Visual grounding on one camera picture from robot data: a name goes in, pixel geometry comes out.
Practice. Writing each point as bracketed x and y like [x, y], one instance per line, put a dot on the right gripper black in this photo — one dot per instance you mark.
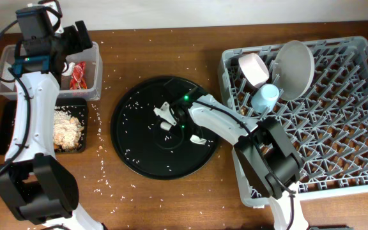
[186, 134]

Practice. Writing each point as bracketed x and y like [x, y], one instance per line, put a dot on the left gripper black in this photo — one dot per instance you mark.
[78, 45]

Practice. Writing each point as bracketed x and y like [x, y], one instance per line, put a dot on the white plastic fork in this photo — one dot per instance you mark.
[197, 140]

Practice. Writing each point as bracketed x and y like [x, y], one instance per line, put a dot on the white tissue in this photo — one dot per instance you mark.
[68, 69]

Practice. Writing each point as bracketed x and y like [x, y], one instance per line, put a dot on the red snack wrapper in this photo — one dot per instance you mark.
[78, 80]

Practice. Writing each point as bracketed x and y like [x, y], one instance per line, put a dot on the light blue plastic cup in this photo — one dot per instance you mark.
[265, 97]

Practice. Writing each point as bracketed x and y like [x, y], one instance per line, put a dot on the pink bowl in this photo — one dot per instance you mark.
[254, 69]

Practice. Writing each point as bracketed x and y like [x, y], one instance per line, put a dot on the oats and nuts food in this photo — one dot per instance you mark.
[67, 131]

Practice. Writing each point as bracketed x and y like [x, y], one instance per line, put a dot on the grey plate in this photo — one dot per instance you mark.
[294, 70]

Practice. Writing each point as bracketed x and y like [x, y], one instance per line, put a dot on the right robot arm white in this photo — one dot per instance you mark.
[267, 157]

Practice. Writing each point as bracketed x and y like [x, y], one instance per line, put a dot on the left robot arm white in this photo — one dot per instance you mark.
[33, 184]

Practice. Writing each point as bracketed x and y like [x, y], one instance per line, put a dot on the grey dishwasher rack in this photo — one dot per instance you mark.
[328, 124]

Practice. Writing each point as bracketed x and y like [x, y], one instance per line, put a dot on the round black tray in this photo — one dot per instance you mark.
[141, 143]

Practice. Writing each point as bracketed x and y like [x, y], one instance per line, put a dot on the black rectangular tray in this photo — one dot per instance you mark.
[75, 107]

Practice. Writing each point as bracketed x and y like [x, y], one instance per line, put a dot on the clear plastic bin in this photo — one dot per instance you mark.
[93, 74]

